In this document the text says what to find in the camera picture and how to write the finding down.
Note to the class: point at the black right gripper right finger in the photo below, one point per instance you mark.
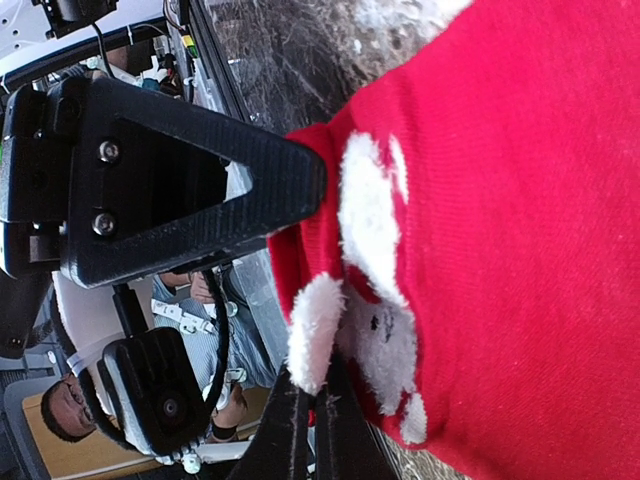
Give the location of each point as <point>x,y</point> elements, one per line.
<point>345,447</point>

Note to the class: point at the red sock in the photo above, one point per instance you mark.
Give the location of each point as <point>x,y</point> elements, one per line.
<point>476,258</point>

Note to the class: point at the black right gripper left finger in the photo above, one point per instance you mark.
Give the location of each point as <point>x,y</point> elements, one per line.
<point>279,448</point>

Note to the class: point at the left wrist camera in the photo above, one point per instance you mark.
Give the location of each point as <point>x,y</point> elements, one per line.
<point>154,393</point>

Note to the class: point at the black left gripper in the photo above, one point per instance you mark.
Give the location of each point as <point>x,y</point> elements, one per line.
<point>156,184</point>

